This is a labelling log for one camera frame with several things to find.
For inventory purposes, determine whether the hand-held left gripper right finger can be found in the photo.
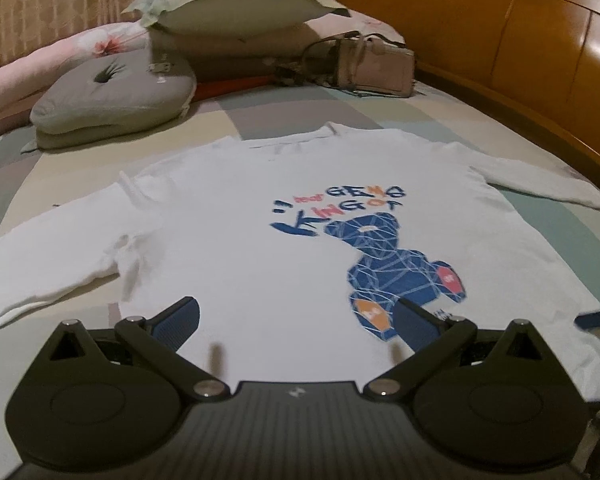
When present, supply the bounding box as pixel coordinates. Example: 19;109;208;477
365;298;551;402

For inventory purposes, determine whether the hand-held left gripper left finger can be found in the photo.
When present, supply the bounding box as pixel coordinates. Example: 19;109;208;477
50;297;230;402

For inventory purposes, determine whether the white bear print sweatshirt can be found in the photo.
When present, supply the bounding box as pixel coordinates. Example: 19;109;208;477
0;121;600;406

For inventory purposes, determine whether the grey round cushion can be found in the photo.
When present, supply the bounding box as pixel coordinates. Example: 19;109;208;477
22;49;197;153

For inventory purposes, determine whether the orange-red cloth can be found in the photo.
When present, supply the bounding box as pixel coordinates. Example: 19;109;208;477
195;75;276;103

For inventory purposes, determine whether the pink handbag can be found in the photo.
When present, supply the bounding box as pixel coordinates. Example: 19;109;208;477
272;31;418;98

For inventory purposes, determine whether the pink floral quilt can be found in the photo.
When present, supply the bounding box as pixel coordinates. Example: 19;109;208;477
0;7;406;146

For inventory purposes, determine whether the wooden headboard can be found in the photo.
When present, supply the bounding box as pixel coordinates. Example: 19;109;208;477
325;0;600;191

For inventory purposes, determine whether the pale cream pillow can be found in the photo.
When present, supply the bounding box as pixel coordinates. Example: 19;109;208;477
121;0;349;41

